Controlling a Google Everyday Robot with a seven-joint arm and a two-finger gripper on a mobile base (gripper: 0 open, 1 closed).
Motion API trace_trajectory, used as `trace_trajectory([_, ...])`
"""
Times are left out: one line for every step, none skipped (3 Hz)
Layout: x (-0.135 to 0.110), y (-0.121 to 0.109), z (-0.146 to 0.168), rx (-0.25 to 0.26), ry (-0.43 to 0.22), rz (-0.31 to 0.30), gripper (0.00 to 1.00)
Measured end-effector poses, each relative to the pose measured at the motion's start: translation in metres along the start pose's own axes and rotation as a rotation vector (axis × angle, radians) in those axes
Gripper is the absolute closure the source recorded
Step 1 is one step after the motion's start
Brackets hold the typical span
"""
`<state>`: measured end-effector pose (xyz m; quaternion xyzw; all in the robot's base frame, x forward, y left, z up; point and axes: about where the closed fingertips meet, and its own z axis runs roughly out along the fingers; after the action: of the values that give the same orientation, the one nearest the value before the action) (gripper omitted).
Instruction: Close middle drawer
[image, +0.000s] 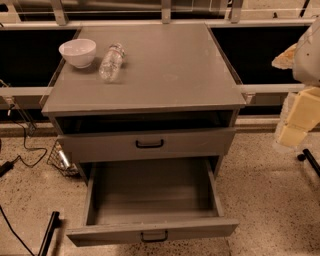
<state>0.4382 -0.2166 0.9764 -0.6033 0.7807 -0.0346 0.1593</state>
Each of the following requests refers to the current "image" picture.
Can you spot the grey top drawer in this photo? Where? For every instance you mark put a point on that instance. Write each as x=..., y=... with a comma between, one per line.
x=122, y=146

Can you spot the black left base leg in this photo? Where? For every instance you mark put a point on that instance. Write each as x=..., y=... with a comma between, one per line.
x=51, y=227

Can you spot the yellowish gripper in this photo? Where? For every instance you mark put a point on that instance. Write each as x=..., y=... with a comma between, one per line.
x=307, y=62

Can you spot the white bowl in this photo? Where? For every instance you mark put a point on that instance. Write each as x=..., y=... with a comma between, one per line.
x=79, y=53

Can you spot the grey drawer cabinet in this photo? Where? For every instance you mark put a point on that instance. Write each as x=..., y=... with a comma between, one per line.
x=173, y=78

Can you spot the black right base leg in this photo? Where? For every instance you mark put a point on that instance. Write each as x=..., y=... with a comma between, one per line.
x=307, y=155

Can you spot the clear plastic water bottle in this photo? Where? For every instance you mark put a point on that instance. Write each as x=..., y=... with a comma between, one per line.
x=111, y=63

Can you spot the grey drawer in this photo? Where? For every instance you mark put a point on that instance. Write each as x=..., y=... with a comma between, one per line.
x=151, y=201
x=122, y=146

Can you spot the wire mesh basket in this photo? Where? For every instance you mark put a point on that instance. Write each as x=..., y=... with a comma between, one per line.
x=58, y=159

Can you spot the black base leg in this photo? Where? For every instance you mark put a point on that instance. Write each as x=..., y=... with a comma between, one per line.
x=51, y=227
x=307, y=155

